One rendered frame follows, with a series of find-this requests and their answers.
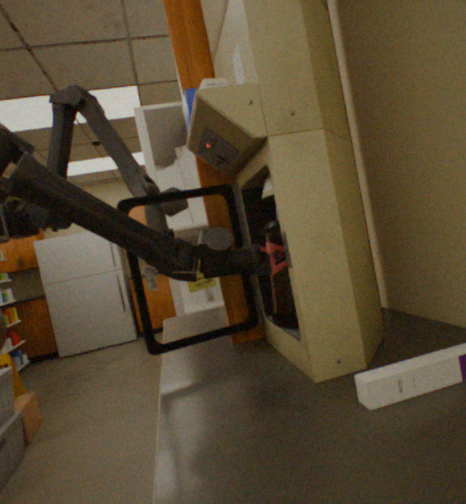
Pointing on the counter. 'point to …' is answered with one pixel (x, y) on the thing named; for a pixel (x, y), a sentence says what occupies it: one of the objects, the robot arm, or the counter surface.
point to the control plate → (216, 149)
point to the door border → (141, 276)
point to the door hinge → (248, 244)
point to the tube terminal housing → (308, 181)
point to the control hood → (228, 120)
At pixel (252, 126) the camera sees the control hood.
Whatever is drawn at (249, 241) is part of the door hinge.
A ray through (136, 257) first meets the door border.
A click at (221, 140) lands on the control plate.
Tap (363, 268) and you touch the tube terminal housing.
